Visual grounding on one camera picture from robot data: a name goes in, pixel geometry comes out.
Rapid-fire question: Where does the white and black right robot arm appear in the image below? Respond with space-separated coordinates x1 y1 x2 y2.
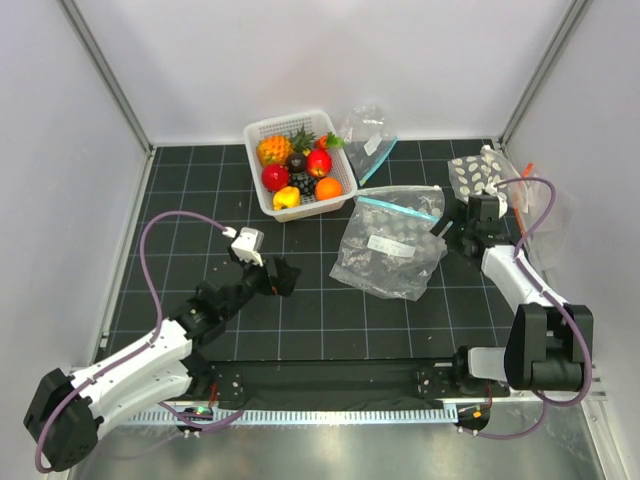
432 194 594 405

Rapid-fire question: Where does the white polka dot zip bag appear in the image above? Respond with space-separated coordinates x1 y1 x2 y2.
356 185 445 222

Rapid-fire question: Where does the left aluminium frame post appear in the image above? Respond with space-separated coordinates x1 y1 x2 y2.
58 0 153 156

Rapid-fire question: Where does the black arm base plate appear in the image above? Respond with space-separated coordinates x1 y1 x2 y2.
211 356 509 409

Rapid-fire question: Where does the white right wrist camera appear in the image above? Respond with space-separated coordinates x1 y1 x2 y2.
484 183 509 218

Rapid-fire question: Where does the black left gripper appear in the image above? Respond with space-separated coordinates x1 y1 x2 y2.
221 253 299 321

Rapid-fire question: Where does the red yellow toy apple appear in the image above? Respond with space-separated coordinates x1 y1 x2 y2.
306 148 332 178

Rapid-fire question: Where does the black grid cutting mat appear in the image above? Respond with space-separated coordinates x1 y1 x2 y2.
98 144 513 361

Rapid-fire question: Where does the dark purple toy mangosteen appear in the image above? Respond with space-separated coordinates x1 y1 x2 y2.
286 152 307 175

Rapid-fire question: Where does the black toy blackberry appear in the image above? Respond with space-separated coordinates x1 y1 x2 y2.
289 173 318 197

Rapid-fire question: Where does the right aluminium frame post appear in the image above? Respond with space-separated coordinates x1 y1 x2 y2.
499 0 593 151

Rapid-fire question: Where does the polka dot bag at right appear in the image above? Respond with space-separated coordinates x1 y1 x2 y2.
448 145 526 208

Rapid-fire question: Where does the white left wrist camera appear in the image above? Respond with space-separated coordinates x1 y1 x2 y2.
223 227 264 267

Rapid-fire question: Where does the toy orange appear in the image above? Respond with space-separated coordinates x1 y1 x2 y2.
315 177 343 201

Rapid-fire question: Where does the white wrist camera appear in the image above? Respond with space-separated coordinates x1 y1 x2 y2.
484 183 509 218
223 227 264 267

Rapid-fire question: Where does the aluminium frame post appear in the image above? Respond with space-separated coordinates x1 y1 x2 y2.
58 0 153 156
499 0 593 151

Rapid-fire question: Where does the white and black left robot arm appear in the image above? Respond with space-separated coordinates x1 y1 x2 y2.
23 257 301 474

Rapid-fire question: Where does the slotted grey cable duct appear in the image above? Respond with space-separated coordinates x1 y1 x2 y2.
126 404 458 427

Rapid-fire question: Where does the clear bag blue zipper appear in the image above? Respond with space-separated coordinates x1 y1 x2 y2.
339 102 398 186

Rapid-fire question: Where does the yellow toy bell pepper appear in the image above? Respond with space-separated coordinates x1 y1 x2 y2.
272 186 301 211

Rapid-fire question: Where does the clear zip bag teal zipper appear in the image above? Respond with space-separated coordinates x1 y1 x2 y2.
330 198 447 301

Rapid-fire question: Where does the orange toy pineapple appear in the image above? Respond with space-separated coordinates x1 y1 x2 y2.
256 135 294 167

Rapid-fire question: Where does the clear bag orange zipper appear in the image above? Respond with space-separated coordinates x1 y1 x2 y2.
514 181 577 271

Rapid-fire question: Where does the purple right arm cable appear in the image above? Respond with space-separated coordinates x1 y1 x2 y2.
457 177 594 438

